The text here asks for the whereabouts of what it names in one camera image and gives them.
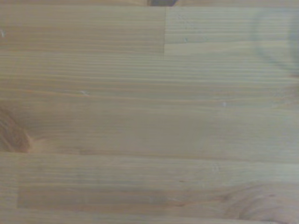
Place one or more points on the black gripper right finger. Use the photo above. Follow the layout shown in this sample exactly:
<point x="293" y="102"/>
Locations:
<point x="169" y="2"/>

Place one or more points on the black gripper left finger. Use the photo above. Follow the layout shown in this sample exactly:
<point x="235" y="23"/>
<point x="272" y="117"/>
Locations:
<point x="154" y="2"/>

